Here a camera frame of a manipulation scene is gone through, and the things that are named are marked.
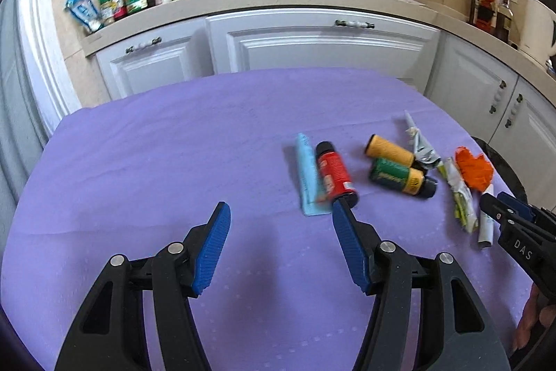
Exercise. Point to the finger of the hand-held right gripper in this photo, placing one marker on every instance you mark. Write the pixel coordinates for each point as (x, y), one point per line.
(491, 205)
(519, 208)

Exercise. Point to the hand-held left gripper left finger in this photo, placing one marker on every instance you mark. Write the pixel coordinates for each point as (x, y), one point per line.
(213, 249)

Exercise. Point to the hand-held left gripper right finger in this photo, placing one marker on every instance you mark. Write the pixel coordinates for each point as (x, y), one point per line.
(347, 249)

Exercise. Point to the slim white sachet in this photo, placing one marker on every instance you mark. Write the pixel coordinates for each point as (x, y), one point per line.
(486, 232)

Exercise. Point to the green white wrapper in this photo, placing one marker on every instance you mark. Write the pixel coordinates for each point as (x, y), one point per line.
(460, 197)

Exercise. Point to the orange plastic bag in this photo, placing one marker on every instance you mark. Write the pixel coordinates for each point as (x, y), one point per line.
(475, 171)

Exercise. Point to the red bottle black cap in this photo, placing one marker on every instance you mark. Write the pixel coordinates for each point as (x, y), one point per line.
(332, 173)

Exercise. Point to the light blue wrapper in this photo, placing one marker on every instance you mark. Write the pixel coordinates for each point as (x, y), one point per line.
(307, 175)

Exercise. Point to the green bottle black cap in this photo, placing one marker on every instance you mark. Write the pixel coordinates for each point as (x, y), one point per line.
(397, 175)

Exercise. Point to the silver foil wrapper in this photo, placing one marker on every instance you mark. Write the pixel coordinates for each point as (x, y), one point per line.
(421, 145)

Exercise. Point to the yellow bottle black cap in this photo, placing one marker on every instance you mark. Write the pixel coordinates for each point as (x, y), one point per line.
(388, 151)

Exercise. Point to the person's right hand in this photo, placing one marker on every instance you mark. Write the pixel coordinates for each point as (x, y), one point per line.
(527, 323)

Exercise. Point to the purple tablecloth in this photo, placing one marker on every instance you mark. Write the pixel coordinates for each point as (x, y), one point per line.
(173, 162)

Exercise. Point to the white electric kettle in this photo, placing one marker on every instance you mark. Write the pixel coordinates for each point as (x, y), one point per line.
(536, 27)

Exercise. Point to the dark sauce bottle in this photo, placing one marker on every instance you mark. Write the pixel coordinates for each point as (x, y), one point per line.
(504, 23)

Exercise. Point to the red black box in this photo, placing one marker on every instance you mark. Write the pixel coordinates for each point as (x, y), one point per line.
(485, 12)

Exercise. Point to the dark slim glass bottle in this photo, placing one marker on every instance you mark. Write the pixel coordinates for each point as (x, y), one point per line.
(473, 6)

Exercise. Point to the wide white cabinet door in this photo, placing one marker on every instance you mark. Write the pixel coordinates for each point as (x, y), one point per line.
(325, 49)

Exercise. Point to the blue white packet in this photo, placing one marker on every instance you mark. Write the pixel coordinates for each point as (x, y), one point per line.
(84, 10)

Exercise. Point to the white door frame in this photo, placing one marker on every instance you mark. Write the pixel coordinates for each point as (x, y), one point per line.
(39, 27)

